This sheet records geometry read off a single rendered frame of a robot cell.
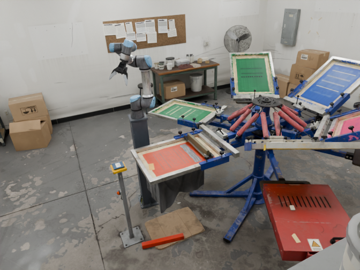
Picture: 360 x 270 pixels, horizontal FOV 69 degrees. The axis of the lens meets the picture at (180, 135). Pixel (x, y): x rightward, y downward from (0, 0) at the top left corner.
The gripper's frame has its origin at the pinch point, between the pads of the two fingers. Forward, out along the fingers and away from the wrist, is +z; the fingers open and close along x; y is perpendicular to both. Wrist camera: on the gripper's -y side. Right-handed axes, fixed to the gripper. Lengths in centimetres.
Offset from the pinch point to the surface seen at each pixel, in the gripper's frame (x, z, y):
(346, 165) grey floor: -325, 41, 134
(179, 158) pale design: -73, 53, 11
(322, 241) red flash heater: -149, 21, -101
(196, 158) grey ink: -88, 47, 8
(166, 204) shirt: -74, 94, -10
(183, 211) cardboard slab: -106, 137, 45
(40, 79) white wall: 202, 124, 297
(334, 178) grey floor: -297, 56, 106
